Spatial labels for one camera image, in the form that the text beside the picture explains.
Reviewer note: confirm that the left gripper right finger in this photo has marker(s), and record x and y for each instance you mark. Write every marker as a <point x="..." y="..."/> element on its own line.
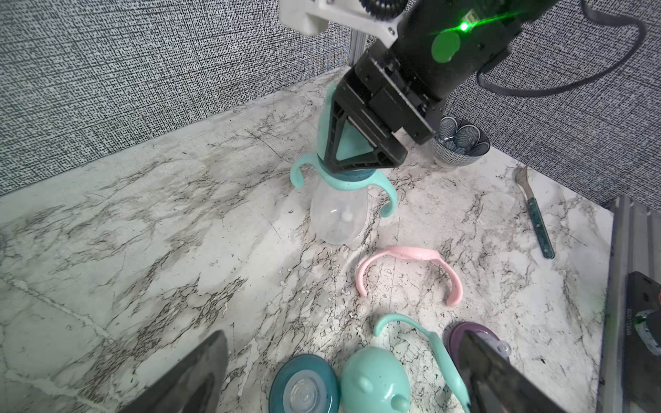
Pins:
<point x="493" y="384"/>

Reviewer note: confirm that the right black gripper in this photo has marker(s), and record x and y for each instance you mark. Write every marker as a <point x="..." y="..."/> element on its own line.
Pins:
<point x="396" y="87"/>

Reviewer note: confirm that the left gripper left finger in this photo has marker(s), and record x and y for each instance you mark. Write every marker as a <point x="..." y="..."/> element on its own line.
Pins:
<point x="193" y="385"/>

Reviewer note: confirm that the dark teal nipple collar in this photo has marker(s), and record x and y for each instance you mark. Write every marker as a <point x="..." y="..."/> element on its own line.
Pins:
<point x="347" y="175"/>

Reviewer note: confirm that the clear baby bottle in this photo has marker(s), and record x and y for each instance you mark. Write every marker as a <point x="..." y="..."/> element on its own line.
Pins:
<point x="338" y="216"/>

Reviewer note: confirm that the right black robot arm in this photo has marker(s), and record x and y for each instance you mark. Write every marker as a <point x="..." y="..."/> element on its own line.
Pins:
<point x="472" y="34"/>

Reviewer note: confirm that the dark blue flower dish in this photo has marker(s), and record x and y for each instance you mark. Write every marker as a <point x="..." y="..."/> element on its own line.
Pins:
<point x="458" y="143"/>

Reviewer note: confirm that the mint bottle cap middle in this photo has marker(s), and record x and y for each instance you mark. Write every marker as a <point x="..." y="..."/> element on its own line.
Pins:
<point x="373" y="380"/>

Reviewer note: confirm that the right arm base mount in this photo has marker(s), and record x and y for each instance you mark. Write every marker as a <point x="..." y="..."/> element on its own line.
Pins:
<point x="641" y="377"/>

